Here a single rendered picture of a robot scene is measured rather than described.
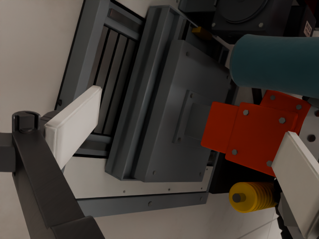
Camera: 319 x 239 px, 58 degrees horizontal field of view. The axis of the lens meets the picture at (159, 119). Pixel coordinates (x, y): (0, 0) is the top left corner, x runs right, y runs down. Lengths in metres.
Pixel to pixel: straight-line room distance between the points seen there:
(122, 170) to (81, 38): 0.37
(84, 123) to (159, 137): 0.61
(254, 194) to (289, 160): 0.39
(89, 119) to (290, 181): 0.13
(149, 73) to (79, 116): 0.64
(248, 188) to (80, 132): 0.45
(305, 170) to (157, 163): 0.66
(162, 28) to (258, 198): 0.50
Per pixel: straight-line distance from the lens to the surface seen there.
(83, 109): 0.17
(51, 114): 0.18
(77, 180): 0.85
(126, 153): 0.80
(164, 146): 0.81
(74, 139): 0.17
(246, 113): 0.58
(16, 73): 0.78
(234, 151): 0.58
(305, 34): 0.98
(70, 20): 0.84
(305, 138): 0.55
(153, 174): 0.81
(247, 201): 0.59
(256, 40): 0.49
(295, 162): 0.19
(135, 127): 0.79
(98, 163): 0.86
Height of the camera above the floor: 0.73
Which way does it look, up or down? 41 degrees down
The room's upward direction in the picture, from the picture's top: 107 degrees clockwise
